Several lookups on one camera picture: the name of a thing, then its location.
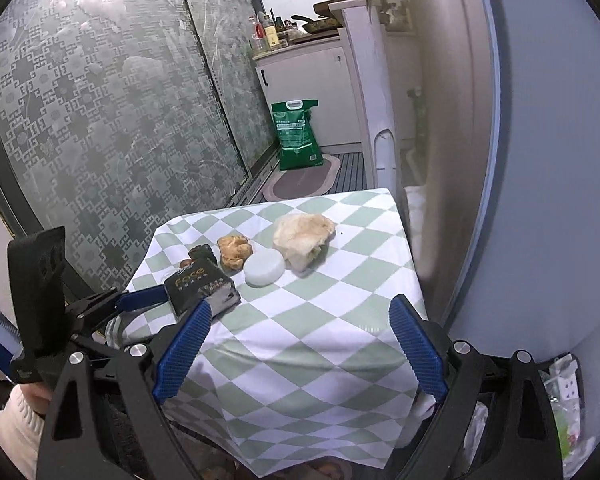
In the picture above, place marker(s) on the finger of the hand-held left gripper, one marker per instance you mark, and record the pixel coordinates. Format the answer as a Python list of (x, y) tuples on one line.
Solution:
[(140, 298), (105, 349)]

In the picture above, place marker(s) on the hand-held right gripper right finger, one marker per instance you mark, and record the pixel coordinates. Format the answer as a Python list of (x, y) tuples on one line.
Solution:
[(420, 355)]

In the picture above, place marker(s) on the pale flatbread sandwich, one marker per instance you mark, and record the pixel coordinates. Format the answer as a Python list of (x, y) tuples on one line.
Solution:
[(300, 240)]

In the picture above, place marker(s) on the row of condiment bottles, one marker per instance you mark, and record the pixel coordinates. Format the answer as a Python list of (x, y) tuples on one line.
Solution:
[(267, 35)]

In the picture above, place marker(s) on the white kitchen base cabinet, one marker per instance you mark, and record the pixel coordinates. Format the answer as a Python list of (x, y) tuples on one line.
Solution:
[(310, 75)]

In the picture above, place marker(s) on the green rice bag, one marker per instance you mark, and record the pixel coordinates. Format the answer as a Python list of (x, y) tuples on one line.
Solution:
[(297, 135)]

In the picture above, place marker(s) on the frying pan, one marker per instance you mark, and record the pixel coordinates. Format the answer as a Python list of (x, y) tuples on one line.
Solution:
[(320, 24)]

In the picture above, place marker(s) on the beige door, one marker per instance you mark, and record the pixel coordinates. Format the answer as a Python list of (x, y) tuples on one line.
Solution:
[(450, 135)]

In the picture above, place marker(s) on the brown ginger root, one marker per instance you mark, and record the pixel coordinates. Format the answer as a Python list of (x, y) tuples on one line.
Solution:
[(234, 252)]

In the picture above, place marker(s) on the striped grey floor mat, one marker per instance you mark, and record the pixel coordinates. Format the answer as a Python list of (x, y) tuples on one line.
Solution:
[(350, 175)]

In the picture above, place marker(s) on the white round plastic lid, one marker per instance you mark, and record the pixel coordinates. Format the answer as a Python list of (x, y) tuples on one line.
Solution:
[(263, 269)]

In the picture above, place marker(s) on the black snack packet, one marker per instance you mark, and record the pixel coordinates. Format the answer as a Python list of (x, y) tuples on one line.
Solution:
[(200, 280)]

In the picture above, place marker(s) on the oval grey floor mat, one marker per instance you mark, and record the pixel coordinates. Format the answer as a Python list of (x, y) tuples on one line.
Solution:
[(295, 185)]

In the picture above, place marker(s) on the clear plastic garbage bag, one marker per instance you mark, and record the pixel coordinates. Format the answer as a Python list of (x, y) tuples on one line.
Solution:
[(562, 395)]

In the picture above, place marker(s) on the green white checkered tablecloth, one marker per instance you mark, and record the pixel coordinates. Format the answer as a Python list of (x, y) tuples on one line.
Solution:
[(305, 340)]

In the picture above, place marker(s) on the patterned frosted glass door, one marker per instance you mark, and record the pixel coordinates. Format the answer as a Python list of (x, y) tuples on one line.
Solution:
[(230, 60), (105, 110)]

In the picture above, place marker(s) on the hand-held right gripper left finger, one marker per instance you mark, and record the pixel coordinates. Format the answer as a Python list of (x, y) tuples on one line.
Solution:
[(180, 347)]

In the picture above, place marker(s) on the white tall cabinet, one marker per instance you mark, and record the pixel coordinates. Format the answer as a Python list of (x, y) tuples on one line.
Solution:
[(360, 70)]

